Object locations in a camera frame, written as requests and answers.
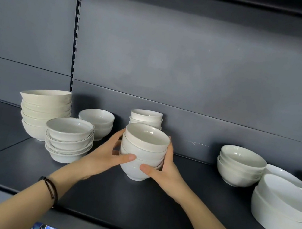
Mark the person's right hand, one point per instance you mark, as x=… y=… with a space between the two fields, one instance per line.
x=169 y=181

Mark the narrow grey metal back panel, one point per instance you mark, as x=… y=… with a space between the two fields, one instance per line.
x=2 y=80

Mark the cream ceramic bowl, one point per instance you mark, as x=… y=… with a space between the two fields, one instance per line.
x=41 y=114
x=43 y=108
x=46 y=98

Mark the person's left hand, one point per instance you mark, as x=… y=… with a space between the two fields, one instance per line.
x=94 y=164

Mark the large grey metal back panel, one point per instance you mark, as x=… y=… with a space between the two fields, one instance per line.
x=205 y=61
x=27 y=13

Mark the white wide-rimmed ceramic bowl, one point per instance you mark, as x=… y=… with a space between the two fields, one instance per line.
x=70 y=127

